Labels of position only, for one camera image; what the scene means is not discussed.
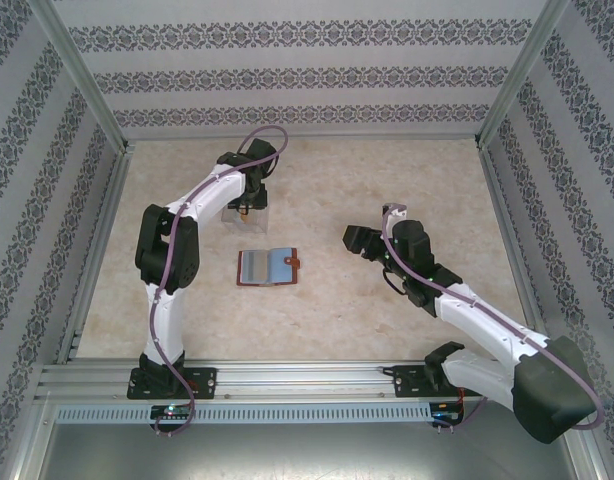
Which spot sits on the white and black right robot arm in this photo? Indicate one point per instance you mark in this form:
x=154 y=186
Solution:
x=547 y=400

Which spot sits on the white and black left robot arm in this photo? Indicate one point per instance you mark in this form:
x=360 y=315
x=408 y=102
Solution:
x=167 y=250

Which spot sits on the aluminium mounting rail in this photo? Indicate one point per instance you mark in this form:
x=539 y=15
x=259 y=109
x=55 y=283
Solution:
x=307 y=380

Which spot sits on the grey sheet metal panel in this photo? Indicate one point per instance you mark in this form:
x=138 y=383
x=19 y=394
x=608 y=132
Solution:
x=307 y=450

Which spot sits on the aluminium frame beam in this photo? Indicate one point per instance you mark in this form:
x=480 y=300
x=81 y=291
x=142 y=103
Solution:
x=32 y=450
x=594 y=465

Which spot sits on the brown leather card holder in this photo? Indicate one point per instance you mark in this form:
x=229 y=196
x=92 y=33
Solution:
x=282 y=267

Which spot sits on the silver grey credit card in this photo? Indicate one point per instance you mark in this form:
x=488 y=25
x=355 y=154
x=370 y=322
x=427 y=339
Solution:
x=256 y=267

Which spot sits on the clear plastic card box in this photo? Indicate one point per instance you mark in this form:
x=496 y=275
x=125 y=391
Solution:
x=257 y=222

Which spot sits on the aluminium table end rail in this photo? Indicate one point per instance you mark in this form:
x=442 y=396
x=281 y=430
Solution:
x=307 y=137

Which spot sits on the aluminium frame post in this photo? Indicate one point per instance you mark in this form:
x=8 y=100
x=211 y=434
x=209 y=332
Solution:
x=82 y=75
x=522 y=75

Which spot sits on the aluminium table side rail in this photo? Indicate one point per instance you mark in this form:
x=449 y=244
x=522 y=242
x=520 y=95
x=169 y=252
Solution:
x=101 y=240
x=507 y=225

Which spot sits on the small circuit board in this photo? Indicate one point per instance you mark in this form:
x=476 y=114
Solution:
x=449 y=410
x=172 y=411

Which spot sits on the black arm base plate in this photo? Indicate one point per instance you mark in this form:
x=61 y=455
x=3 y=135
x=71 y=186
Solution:
x=407 y=382
x=207 y=380

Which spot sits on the orange credit card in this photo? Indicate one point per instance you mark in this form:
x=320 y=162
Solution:
x=245 y=216

